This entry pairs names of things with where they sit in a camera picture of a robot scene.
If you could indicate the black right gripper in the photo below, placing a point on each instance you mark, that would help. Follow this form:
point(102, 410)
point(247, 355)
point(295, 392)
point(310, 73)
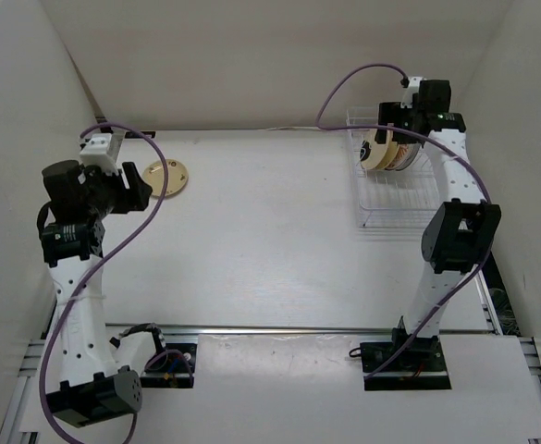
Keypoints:
point(391, 113)

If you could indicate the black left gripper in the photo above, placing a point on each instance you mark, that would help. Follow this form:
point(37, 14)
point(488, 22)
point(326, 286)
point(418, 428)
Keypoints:
point(134, 198)

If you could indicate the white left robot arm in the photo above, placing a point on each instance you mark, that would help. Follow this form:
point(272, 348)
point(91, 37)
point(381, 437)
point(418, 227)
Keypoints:
point(100, 377)

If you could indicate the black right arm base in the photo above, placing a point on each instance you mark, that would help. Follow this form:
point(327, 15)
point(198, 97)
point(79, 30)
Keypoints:
point(420, 366)

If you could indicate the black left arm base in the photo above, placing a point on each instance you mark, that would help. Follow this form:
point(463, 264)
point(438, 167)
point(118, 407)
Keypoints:
point(176, 370)

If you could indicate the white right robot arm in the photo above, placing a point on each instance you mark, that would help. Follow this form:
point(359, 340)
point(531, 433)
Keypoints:
point(458, 238)

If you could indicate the cream plate with dark print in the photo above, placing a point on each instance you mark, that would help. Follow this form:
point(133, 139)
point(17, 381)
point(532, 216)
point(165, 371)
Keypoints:
point(373, 153)

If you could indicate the cream plate with orange pattern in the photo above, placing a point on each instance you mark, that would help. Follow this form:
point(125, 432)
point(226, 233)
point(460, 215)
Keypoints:
point(396, 154)

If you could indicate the black label sticker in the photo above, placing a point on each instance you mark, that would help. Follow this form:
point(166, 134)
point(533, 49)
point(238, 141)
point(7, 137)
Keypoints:
point(133, 135)

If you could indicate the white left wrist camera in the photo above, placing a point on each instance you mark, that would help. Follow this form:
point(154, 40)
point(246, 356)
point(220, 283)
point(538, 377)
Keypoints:
point(102, 151)

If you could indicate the white wire dish rack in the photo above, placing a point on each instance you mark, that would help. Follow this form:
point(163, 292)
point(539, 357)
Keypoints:
point(386, 199)

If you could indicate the aluminium frame rail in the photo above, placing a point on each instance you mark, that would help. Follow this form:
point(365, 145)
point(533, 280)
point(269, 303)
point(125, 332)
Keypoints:
point(243, 330)

